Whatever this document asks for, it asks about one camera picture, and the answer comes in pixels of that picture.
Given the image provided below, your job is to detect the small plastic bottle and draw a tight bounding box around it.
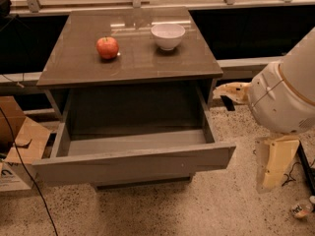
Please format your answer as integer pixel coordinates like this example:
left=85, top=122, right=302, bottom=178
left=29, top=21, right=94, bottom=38
left=290, top=196, right=315, bottom=219

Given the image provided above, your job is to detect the black cable with adapter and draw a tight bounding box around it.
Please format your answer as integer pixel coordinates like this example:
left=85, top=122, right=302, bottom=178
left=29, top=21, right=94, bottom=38
left=281, top=159, right=315, bottom=187

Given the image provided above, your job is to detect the black bar on floor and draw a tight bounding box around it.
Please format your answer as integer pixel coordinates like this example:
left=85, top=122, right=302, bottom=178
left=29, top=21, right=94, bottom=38
left=297, top=144, right=315, bottom=196

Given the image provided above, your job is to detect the black cable on left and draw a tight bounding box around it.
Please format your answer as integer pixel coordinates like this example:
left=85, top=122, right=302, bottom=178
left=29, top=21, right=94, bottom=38
left=0, top=105, right=60, bottom=236

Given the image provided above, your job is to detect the open grey top drawer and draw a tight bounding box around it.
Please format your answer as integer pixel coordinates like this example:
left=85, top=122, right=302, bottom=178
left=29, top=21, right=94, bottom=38
left=34, top=83, right=235, bottom=186

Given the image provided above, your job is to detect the red apple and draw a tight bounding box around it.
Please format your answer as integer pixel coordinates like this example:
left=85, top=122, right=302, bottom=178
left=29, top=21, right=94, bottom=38
left=96, top=37, right=119, bottom=60

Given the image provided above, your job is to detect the black object top left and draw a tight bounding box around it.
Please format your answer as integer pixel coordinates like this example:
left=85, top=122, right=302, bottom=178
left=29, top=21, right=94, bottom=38
left=0, top=0, right=12, bottom=18

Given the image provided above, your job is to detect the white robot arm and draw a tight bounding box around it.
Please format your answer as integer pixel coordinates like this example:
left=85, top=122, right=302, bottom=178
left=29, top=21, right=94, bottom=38
left=214, top=29, right=315, bottom=191

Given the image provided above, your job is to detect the grey cabinet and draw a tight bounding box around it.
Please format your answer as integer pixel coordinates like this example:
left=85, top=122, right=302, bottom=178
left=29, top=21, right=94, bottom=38
left=36, top=6, right=224, bottom=191

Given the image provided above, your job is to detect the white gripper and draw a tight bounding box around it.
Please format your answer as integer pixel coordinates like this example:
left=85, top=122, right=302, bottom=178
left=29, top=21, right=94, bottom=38
left=214, top=61, right=315, bottom=193

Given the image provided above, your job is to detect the brown cardboard box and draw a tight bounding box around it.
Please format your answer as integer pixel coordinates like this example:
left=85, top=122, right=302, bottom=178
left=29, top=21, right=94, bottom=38
left=0, top=96, right=50, bottom=192

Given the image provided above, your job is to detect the white ceramic bowl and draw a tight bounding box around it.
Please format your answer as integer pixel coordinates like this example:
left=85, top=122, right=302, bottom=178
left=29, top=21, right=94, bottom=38
left=151, top=24, right=186, bottom=50

